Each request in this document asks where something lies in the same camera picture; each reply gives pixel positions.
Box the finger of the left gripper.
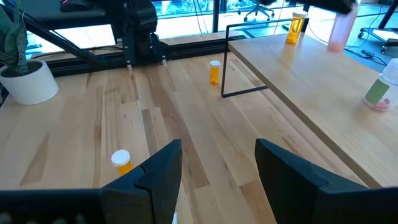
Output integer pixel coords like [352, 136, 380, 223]
[306, 0, 358, 15]

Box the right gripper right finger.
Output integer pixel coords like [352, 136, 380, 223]
[254, 138, 368, 224]

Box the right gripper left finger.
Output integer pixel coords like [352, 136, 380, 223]
[99, 138, 183, 224]

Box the pink medicine bottle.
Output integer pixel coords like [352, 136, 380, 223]
[326, 4, 359, 54]

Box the orange medicine bottle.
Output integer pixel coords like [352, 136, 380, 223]
[285, 10, 308, 45]
[209, 60, 221, 86]
[111, 149, 135, 177]

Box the small wooden shelf rack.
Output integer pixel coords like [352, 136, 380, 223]
[220, 17, 398, 189]

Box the black office chair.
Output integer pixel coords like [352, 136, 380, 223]
[238, 0, 276, 22]

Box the black wheeled stand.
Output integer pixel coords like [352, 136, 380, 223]
[357, 0, 398, 54]

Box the white plant pot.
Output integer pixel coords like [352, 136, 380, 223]
[0, 58, 60, 106]

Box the black side desk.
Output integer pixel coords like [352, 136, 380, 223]
[18, 0, 108, 30]

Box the green potted plant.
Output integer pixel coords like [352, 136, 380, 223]
[0, 0, 29, 77]

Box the black floor cable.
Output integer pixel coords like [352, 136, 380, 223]
[307, 18, 388, 68]

